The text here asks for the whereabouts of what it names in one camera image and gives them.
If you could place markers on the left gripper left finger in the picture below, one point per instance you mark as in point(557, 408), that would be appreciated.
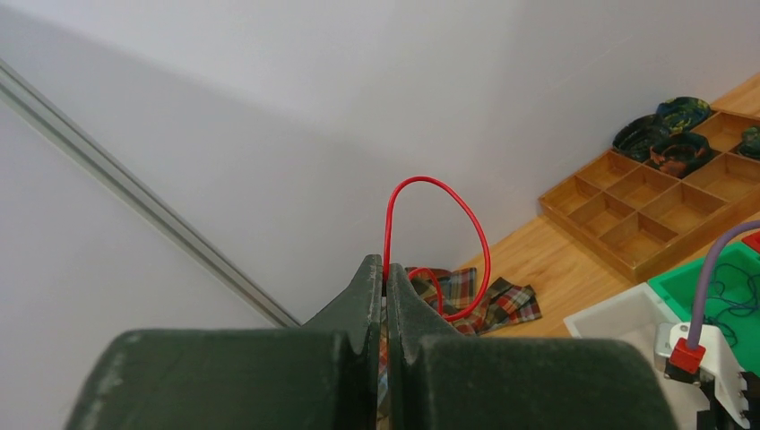
point(321, 375)

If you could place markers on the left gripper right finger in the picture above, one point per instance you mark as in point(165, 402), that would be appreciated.
point(441, 379)

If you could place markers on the plaid cloth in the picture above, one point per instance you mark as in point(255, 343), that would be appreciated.
point(503, 304)

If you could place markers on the white plastic bin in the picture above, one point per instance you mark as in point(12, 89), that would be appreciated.
point(634, 316)

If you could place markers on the wooden compartment tray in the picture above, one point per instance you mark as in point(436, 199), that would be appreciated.
point(640, 220)

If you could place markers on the green plastic bin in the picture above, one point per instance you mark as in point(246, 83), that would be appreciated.
point(732, 300)

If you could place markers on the black rolled belt top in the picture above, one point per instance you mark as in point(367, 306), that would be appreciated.
point(635, 139)

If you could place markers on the black rolled belt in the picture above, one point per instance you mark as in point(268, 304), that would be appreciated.
point(680, 154)
point(635, 139)

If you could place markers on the black rolled belt middle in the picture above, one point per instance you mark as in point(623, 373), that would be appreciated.
point(680, 154)

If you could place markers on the red plastic bin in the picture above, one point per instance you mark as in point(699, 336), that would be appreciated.
point(752, 241)

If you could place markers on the blue green rolled belt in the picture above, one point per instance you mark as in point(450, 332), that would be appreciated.
point(682, 114)

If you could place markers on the green rolled belt lower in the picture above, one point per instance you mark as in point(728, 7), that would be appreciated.
point(749, 145)

